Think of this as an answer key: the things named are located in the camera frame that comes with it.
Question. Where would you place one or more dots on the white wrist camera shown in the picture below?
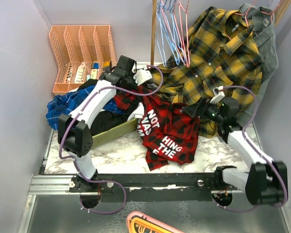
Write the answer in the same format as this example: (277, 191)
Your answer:
(218, 95)
(141, 76)

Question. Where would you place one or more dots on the green laundry basket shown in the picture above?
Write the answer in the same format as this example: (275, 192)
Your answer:
(114, 133)

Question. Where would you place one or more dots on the blue plaid shirt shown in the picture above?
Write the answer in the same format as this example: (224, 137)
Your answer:
(61, 104)

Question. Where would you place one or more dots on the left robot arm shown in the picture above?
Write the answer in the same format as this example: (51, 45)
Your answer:
(74, 134)

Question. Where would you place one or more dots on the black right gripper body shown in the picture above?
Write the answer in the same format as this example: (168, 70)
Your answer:
(213, 113)

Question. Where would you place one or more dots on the black garment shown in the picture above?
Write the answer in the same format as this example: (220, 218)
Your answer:
(114, 113)

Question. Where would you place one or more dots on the pink orange oval object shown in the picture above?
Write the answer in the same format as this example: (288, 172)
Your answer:
(138, 222)

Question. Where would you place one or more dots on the yellow plaid shirt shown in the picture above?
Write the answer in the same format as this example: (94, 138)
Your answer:
(222, 53)

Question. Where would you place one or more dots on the pink hanger under yellow shirt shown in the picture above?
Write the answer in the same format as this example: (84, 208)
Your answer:
(242, 17)

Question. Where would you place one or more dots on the wooden rack pole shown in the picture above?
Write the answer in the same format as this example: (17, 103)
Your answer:
(153, 31)

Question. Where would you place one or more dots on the grey shirt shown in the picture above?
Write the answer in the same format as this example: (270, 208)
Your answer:
(264, 36)

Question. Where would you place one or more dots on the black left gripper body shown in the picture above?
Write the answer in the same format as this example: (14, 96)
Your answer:
(131, 83)

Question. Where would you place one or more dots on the pink wire hanger on rack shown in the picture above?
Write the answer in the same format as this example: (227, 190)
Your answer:
(183, 38)

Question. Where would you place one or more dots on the blue wire hanger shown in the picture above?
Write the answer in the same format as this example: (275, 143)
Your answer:
(169, 32)

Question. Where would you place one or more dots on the white garment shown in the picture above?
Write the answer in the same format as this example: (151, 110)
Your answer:
(138, 113)

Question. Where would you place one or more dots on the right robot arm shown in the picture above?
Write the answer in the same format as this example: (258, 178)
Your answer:
(266, 182)

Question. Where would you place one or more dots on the pink hanger under grey shirt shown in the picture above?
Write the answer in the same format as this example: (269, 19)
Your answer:
(277, 12)

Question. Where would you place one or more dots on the aluminium rail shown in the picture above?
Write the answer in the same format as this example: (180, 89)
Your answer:
(50, 185)

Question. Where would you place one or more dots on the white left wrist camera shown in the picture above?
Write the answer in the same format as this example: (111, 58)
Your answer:
(141, 76)

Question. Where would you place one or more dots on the red black plaid shirt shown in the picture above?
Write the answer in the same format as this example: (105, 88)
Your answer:
(168, 134)

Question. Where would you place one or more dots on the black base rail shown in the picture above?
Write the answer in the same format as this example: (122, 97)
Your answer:
(148, 187)

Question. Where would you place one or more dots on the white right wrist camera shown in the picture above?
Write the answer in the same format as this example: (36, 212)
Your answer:
(218, 95)

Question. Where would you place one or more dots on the pink file organizer rack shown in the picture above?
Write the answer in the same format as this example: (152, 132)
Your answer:
(78, 50)

